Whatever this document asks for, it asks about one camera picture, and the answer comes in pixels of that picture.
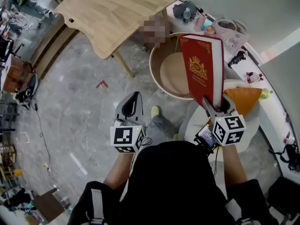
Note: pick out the grey bag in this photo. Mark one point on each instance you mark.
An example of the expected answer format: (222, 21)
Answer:
(180, 9)

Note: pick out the small yellow object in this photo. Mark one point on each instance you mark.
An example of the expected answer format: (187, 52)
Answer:
(18, 172)

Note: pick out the brown box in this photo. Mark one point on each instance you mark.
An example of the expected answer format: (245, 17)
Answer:
(16, 74)

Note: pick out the round wooden side table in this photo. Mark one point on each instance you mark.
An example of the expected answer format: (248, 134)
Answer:
(168, 74)

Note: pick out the person's left forearm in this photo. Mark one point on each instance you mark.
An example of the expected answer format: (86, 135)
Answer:
(119, 170)

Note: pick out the black screen device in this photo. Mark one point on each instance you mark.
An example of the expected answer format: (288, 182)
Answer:
(206, 135)

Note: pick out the pink tumbler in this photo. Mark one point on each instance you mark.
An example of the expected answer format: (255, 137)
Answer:
(199, 22)

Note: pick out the black cabinet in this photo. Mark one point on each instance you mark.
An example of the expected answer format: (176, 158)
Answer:
(286, 196)

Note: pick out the brown cup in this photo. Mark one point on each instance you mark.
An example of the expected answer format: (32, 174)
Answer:
(210, 31)

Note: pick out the orange cushion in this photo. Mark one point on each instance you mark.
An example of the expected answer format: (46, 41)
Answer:
(246, 99)

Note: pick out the black handheld tool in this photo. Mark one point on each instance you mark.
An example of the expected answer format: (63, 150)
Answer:
(236, 59)

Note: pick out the green drink bottle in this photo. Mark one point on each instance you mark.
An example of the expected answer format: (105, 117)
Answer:
(266, 94)

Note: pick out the small brown table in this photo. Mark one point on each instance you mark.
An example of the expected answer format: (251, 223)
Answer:
(49, 205)

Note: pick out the clear water bottle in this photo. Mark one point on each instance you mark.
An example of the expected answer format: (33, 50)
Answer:
(186, 15)

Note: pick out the red book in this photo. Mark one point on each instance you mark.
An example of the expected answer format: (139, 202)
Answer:
(199, 67)

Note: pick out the person's right forearm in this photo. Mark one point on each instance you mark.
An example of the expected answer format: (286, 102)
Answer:
(234, 167)

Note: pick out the pink cartoon tote bag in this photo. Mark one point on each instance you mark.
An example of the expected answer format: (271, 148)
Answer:
(232, 41)

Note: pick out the wooden step platform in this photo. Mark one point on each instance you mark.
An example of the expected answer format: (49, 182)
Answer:
(51, 50)

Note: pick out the white window ledge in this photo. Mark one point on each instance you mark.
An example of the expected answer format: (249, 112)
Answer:
(272, 116)

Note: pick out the white beanbag chair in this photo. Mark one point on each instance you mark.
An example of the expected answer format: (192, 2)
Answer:
(191, 123)

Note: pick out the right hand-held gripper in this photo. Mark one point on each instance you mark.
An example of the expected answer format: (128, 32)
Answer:
(230, 130)

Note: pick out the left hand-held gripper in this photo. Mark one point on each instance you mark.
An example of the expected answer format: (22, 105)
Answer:
(123, 136)

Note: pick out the light wooden desk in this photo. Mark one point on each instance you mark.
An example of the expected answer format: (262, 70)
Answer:
(112, 15)

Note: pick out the person's right yellow shoe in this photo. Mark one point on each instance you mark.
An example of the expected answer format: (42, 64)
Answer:
(175, 137)

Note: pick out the small white bottle red cap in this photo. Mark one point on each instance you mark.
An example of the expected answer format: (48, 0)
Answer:
(289, 140)

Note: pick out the person's yellow shoe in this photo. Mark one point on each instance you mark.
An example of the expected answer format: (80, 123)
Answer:
(155, 111)
(175, 137)

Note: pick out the person's left yellow shoe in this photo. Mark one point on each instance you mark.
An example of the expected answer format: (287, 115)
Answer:
(155, 111)

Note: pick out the person's grey trousers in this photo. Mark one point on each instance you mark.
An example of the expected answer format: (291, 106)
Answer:
(159, 128)

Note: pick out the person's black top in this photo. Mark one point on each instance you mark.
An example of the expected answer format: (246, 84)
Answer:
(173, 184)

